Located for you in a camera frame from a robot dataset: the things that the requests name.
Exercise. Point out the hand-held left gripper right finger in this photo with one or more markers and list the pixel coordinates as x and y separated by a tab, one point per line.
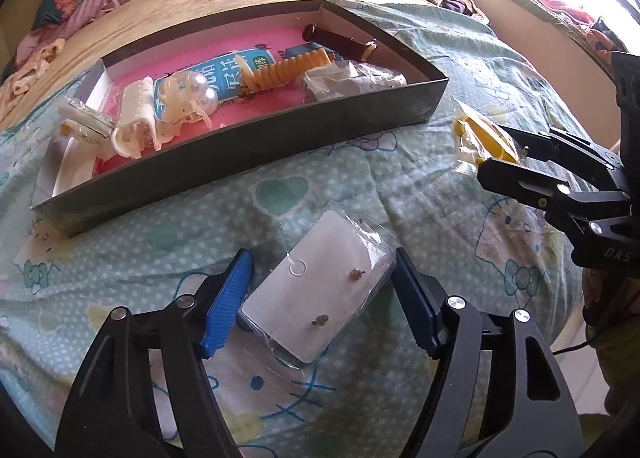
417	308

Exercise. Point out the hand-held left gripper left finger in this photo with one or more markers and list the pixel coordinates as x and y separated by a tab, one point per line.
225	308

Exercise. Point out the white claw hair clip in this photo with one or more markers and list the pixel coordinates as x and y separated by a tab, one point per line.
135	122

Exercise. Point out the person's right forearm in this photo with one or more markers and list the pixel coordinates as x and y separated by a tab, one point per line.
620	363

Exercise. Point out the clear bag with paper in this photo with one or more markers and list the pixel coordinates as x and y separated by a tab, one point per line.
350	80

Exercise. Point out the shallow cardboard box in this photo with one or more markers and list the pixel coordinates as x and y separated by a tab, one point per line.
200	162

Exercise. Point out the pink patterned garment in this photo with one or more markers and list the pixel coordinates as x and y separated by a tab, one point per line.
35	67

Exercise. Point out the cartoon cat printed sheet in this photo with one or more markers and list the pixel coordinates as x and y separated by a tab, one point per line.
350	177

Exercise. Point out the pink book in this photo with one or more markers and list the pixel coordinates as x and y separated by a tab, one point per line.
205	55

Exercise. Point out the earring card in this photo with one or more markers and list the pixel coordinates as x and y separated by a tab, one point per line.
320	288

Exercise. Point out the clear rhinestone hair clip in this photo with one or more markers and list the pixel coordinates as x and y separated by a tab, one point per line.
82	122

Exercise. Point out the pearl hair clip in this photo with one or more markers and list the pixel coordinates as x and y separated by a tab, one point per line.
205	97

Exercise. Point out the small blue case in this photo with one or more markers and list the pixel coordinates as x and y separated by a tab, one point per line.
300	48

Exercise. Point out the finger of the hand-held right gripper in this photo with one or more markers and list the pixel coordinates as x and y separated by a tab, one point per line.
565	152
525	185

